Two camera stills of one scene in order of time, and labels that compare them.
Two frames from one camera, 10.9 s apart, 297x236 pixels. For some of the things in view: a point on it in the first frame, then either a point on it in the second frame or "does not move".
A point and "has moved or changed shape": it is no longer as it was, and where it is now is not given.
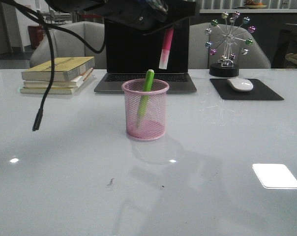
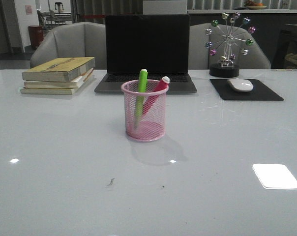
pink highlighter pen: [168, 38] -> [153, 96]
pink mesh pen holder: [145, 108] does not move
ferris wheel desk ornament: [235, 29] does not move
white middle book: [57, 84] does not move
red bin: [36, 34] does not move
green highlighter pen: [145, 97] has moved or changed shape
